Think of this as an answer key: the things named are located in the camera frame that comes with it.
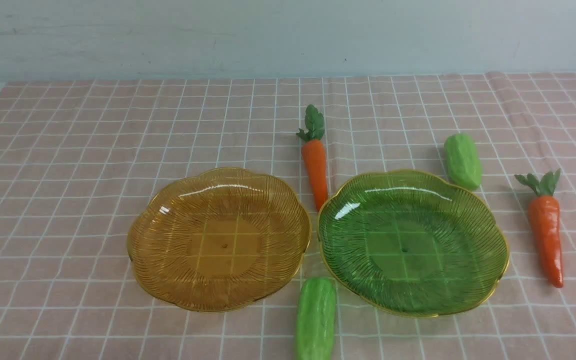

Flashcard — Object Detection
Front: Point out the orange toy carrot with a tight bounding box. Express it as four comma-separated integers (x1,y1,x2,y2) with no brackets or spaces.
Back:
295,104,329,211
514,168,564,289

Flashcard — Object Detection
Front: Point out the amber ribbed plastic plate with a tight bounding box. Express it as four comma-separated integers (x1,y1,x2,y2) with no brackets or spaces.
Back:
126,167,313,313

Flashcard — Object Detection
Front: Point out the green toy gourd front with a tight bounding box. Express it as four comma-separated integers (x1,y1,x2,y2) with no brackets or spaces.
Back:
294,276,337,360

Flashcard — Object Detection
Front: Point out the green toy gourd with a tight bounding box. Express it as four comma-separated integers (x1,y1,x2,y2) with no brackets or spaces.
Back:
444,132,483,192
294,276,337,360

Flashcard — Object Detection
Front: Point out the green toy gourd back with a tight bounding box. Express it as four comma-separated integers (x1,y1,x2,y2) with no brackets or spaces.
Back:
444,132,483,192

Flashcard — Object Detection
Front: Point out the green ribbed plastic plate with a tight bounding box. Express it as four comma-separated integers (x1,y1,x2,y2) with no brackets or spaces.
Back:
317,169,510,318

